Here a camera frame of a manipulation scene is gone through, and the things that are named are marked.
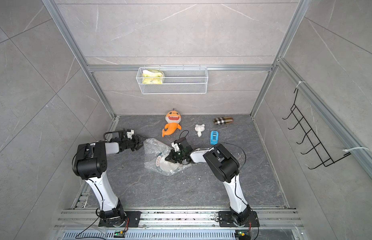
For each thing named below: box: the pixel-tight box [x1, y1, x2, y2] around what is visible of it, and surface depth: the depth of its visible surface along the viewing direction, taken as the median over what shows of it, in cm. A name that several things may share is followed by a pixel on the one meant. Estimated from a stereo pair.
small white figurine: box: [194, 124, 205, 137], surface depth 109 cm
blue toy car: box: [210, 130, 219, 145], surface depth 106 cm
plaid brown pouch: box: [213, 116, 234, 125], surface depth 116 cm
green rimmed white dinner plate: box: [156, 152, 183, 175], surface depth 92 cm
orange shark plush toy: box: [162, 108, 182, 138], surface depth 110 cm
